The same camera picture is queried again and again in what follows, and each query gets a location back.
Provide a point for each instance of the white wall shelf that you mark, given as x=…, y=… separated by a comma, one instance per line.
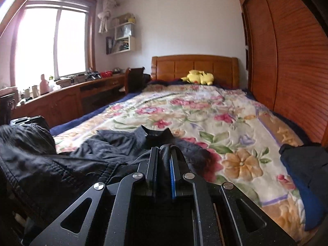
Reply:
x=132, y=44

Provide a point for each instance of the floral blanket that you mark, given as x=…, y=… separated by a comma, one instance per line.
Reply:
x=205, y=112

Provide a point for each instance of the dark blue cloth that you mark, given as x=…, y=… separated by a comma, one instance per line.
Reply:
x=305, y=174

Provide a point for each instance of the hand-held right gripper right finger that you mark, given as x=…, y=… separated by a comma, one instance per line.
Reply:
x=172, y=179

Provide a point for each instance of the yellow plush toy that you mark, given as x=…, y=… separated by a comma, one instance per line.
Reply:
x=198, y=78

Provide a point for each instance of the wooden desk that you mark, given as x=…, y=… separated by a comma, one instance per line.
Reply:
x=64, y=102

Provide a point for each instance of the pink bottle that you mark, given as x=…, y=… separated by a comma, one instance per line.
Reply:
x=44, y=85

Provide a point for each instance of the dark navy jacket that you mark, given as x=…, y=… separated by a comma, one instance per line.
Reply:
x=76, y=164

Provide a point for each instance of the wooden framed window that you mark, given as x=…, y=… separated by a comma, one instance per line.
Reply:
x=51, y=41

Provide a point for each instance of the wooden louvered wardrobe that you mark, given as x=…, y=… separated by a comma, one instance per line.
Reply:
x=289, y=56

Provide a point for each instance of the tied cream curtain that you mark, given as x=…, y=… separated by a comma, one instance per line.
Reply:
x=105, y=15

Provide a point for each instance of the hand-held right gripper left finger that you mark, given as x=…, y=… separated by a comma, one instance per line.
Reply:
x=153, y=164

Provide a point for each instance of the wooden bed headboard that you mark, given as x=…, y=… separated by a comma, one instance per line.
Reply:
x=194, y=65

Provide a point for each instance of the wooden chair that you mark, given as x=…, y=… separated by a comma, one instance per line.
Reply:
x=135, y=80

